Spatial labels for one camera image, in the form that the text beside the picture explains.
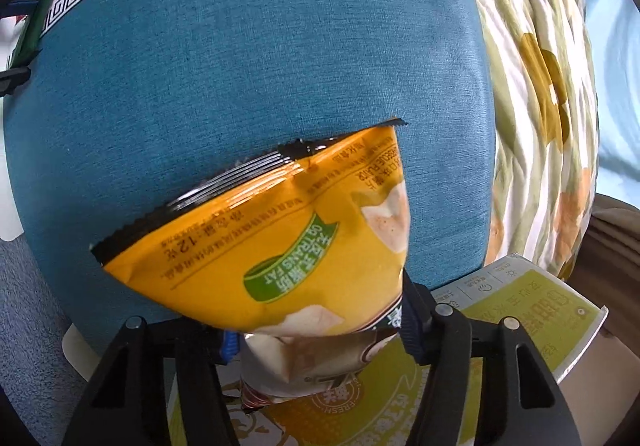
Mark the floral striped blanket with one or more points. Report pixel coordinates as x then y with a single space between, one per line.
525 101

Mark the yellow-green cardboard box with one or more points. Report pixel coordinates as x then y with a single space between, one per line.
525 316

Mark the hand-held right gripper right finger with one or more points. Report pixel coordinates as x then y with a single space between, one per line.
409 326

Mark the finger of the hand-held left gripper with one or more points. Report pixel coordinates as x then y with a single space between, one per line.
12 80

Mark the beige curtain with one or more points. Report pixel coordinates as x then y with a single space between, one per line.
617 266

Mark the teal cloth with patterned border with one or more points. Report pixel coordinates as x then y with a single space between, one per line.
225 51

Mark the yellow snack packet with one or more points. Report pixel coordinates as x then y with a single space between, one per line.
280 246

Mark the light blue cloth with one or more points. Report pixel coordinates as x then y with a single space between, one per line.
620 101

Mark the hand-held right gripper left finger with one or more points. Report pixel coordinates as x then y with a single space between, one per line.
230 347

